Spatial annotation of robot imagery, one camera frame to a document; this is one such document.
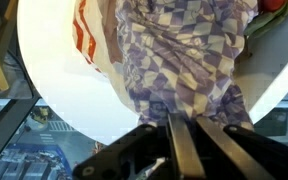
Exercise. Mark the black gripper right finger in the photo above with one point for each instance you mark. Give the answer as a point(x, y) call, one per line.
point(250, 153)

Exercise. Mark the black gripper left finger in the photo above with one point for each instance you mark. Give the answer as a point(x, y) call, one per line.
point(144, 153)

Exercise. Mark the purple checkered cloth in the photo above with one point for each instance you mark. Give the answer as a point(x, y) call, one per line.
point(184, 56)

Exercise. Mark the white red-striped plastic bag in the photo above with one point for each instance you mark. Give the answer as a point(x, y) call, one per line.
point(94, 40)

